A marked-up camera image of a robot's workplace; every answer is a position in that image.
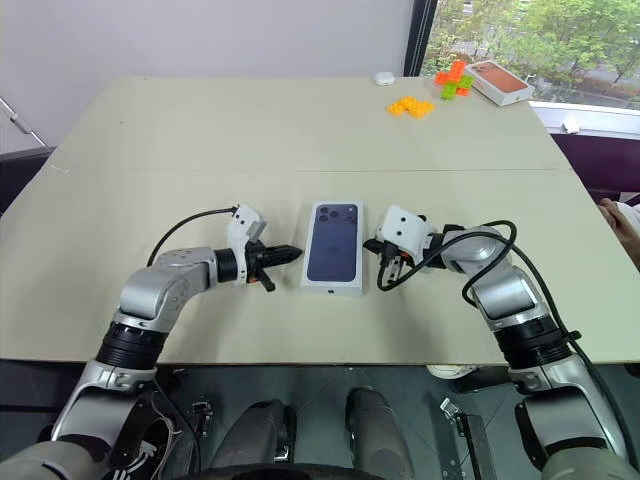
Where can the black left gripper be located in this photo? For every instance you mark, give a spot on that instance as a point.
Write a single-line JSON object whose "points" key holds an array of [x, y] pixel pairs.
{"points": [[256, 262]]}

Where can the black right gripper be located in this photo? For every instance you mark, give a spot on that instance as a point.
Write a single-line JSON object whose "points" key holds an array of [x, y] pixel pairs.
{"points": [[395, 265]]}

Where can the white phone box lid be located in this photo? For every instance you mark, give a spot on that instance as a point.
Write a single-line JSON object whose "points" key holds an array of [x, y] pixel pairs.
{"points": [[332, 250]]}

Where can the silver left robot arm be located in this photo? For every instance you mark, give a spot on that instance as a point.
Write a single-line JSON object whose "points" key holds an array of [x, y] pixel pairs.
{"points": [[150, 295]]}

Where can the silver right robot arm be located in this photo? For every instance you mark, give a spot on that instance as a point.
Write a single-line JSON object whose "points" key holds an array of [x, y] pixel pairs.
{"points": [[505, 295]]}

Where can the phone box with orange print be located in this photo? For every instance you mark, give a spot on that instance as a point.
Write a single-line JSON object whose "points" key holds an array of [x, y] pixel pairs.
{"points": [[502, 85]]}

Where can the bystander bare hand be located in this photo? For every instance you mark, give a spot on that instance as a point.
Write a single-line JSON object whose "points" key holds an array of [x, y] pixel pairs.
{"points": [[625, 227]]}

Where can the yellow toy brick cluster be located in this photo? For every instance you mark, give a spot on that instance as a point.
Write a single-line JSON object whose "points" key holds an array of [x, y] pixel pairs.
{"points": [[410, 106]]}

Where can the white earbuds case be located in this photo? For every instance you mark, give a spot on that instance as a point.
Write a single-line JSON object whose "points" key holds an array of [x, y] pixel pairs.
{"points": [[384, 78]]}

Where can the green toy brick cluster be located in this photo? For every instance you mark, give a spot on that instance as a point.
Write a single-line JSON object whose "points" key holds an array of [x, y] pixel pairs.
{"points": [[455, 89]]}

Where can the dark grey rounded shape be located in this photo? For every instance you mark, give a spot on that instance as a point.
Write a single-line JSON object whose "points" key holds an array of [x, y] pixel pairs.
{"points": [[377, 435], [255, 440]]}

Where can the orange toy brick cluster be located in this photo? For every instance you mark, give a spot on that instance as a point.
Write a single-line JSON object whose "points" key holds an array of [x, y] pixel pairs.
{"points": [[451, 71]]}

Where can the small white window latch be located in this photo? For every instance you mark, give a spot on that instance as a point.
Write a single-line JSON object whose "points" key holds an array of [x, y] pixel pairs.
{"points": [[573, 124]]}

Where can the purple seat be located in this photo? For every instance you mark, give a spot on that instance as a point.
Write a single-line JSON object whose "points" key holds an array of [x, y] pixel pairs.
{"points": [[595, 162]]}

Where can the white window sill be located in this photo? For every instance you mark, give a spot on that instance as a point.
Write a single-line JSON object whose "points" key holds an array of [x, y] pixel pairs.
{"points": [[585, 114]]}

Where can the black furniture piece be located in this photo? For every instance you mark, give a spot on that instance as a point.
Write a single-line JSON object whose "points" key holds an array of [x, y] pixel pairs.
{"points": [[20, 172]]}

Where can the grey metal rod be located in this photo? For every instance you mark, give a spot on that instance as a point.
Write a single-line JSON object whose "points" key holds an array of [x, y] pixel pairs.
{"points": [[20, 122]]}

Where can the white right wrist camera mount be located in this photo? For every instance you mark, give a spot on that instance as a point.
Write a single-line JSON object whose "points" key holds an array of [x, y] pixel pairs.
{"points": [[405, 232]]}

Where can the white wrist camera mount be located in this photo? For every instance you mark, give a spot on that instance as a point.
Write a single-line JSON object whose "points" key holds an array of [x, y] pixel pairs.
{"points": [[405, 232], [245, 222]]}

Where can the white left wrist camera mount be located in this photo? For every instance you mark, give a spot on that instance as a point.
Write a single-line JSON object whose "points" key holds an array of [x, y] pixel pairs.
{"points": [[245, 222]]}

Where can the black window frame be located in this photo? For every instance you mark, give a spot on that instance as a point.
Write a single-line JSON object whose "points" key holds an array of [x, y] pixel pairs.
{"points": [[420, 37]]}

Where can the black metal bracket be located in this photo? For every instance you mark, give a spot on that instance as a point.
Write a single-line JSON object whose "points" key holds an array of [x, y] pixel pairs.
{"points": [[470, 445]]}

